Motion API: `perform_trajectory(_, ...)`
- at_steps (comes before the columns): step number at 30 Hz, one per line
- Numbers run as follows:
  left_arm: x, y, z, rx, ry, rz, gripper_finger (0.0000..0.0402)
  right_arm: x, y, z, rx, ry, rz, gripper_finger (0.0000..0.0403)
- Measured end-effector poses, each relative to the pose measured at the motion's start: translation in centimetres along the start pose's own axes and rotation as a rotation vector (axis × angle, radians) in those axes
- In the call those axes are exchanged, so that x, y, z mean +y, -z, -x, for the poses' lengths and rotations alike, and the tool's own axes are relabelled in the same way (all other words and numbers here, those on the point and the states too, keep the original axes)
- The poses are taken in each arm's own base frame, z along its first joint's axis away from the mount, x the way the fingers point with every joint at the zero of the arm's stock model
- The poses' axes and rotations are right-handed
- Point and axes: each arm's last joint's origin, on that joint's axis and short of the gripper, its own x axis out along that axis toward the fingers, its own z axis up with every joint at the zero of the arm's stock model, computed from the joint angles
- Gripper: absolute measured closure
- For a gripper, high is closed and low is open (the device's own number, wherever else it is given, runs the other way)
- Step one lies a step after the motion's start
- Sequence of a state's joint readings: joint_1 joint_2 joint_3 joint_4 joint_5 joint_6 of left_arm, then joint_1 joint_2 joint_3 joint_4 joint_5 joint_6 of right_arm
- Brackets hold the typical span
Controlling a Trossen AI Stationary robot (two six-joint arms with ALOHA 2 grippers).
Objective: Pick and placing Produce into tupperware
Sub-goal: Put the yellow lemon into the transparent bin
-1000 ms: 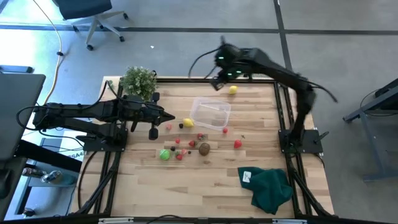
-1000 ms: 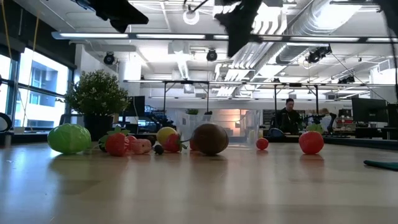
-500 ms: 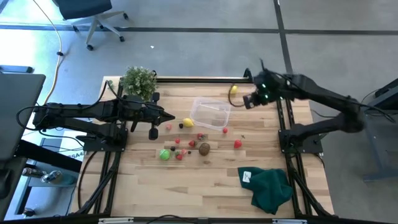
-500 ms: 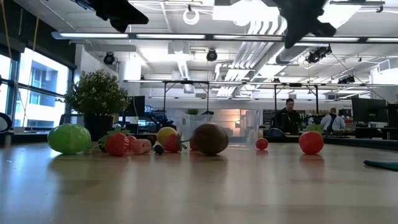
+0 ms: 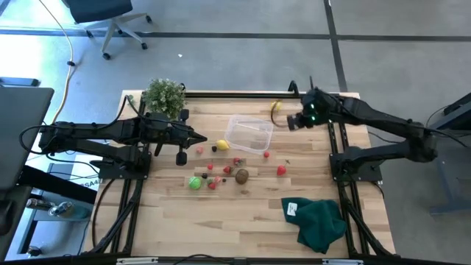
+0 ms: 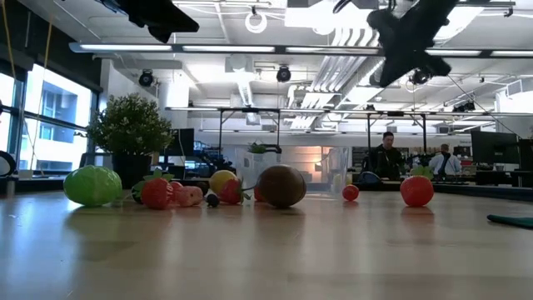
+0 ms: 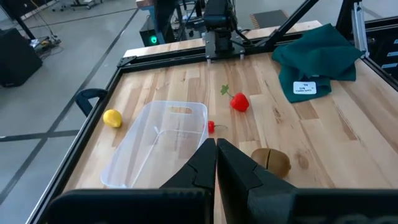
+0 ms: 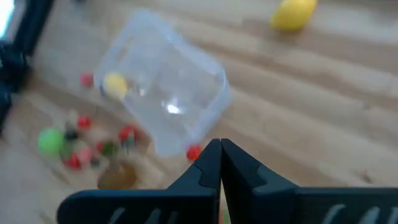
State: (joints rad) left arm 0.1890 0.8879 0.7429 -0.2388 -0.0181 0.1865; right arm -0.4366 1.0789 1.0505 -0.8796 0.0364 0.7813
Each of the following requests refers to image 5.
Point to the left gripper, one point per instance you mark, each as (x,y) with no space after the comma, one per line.
(173,134)

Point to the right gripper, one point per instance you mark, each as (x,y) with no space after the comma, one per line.
(297,123)

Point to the pink toy raspberry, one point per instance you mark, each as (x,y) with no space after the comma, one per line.
(199,149)
(218,179)

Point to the black toy blackberry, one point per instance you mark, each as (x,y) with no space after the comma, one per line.
(214,148)

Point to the smooth yellow toy fruit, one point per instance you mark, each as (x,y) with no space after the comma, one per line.
(276,106)

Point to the yellow toy lemon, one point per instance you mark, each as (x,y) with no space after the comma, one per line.
(222,144)

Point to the red cherry with stem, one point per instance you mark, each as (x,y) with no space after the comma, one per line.
(210,166)

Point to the red toy cherry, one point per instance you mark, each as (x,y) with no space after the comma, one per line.
(266,154)

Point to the green toy cabbage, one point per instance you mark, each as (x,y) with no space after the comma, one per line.
(195,183)

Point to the strawberry with green leaves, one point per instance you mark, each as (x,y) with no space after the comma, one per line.
(227,169)

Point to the strawberry with pale leaves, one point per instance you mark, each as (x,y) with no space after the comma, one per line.
(236,160)

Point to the clear plastic container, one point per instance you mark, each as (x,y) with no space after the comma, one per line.
(250,134)

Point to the large red toy strawberry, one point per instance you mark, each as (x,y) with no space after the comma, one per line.
(281,170)

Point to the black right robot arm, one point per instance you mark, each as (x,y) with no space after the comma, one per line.
(386,121)

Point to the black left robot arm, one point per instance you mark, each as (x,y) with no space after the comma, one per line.
(92,132)

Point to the potted green plant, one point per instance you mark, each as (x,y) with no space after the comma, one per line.
(163,97)

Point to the small green plant sprig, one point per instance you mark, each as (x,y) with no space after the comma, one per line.
(129,98)

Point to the dark green cloth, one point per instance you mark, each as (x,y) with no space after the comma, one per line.
(320,224)

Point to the white printed sheet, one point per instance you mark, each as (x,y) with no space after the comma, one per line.
(86,173)

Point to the metal water bottle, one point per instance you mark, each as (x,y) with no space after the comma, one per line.
(60,209)

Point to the dark metal table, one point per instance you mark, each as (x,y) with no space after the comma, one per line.
(456,110)

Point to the office chair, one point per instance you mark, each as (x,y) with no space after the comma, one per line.
(99,9)

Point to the grey desk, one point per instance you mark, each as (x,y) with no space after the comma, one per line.
(22,136)

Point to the black frame clamp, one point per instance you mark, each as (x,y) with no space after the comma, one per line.
(293,87)
(182,87)

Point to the silver frame bracket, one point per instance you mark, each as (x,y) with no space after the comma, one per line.
(342,261)
(137,260)

